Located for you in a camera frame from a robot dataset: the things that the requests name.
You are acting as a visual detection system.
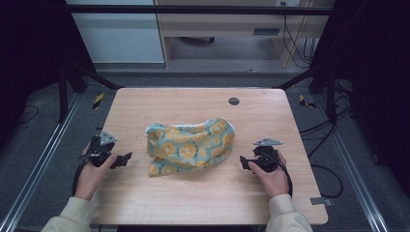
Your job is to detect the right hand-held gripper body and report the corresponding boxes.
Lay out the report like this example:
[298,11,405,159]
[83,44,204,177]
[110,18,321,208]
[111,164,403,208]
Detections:
[251,137,284,173]

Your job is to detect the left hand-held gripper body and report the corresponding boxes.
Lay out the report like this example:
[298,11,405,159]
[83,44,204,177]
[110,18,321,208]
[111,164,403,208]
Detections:
[84,130,118,168]

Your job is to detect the teal cloth with yellow rings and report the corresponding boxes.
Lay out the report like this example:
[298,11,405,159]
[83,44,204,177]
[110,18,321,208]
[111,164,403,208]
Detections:
[145,117,237,178]

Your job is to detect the person's right hand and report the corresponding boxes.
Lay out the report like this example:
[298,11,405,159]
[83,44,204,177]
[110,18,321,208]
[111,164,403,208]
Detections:
[247,150,290,198]

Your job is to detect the person's left hand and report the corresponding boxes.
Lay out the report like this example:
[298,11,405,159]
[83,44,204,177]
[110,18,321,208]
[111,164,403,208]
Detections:
[73,142,119,201]

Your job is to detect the yellow clamp left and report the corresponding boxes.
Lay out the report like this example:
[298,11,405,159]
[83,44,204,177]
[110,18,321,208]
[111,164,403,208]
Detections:
[91,92,106,111]

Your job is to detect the yellow clamp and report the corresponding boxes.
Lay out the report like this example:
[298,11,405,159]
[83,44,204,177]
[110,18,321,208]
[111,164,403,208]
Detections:
[298,94,317,109]
[91,92,106,111]

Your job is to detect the yellow clamp right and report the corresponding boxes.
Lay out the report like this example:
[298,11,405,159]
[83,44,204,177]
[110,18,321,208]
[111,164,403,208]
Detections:
[298,94,317,109]

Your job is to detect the grey metal table clamp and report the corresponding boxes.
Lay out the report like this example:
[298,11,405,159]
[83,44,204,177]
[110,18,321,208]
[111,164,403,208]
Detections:
[309,196,334,208]

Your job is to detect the white cabinet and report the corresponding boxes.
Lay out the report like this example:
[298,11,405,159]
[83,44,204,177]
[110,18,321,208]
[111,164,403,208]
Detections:
[65,0,165,64]

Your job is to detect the black metal crossbar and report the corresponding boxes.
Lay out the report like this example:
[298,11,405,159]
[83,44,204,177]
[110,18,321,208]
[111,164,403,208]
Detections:
[66,4,335,16]

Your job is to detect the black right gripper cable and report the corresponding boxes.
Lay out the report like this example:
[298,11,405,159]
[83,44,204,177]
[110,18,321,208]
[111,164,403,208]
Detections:
[261,152,294,199]

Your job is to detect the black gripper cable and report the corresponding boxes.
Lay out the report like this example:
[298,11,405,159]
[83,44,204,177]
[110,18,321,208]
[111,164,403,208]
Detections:
[261,152,294,199]
[71,156,91,198]

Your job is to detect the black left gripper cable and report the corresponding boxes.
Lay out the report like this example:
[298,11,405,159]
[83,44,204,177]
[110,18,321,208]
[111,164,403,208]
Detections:
[71,156,91,198]

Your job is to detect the black floor cables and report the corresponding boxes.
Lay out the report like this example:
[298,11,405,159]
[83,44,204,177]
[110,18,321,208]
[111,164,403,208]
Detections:
[299,78,356,199]

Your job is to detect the metal floor rail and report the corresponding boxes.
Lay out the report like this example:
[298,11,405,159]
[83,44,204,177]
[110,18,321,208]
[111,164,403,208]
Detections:
[312,94,391,232]
[0,92,83,232]

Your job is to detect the black metal frame stand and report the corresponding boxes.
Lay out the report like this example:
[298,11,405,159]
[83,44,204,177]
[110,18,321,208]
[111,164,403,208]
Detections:
[273,62,339,125]
[57,61,125,124]

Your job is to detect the black cables under desk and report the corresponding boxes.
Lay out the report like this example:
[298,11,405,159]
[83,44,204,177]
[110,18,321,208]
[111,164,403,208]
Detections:
[279,1,318,70]

